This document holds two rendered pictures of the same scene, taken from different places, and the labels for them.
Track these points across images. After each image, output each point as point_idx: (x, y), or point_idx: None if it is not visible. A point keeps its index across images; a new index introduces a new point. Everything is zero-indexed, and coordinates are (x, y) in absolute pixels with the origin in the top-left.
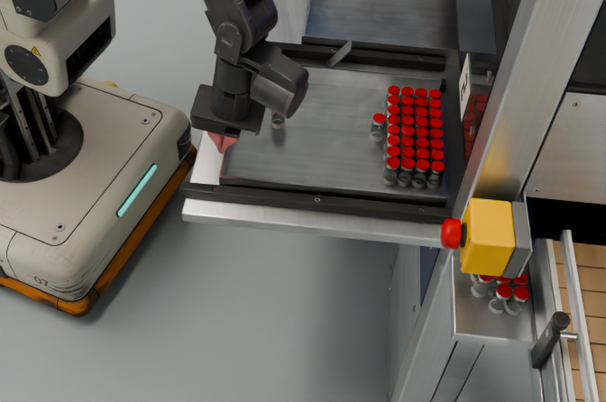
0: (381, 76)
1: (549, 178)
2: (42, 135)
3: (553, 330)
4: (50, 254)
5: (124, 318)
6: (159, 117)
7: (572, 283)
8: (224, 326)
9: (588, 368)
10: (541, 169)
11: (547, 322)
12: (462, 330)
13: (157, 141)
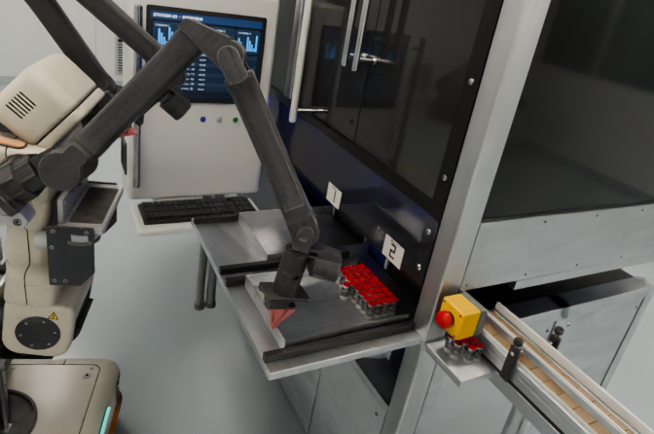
0: None
1: (471, 276)
2: (3, 412)
3: (516, 349)
4: None
5: None
6: (97, 369)
7: (502, 327)
8: None
9: (541, 361)
10: (468, 271)
11: (502, 352)
12: (462, 378)
13: (103, 387)
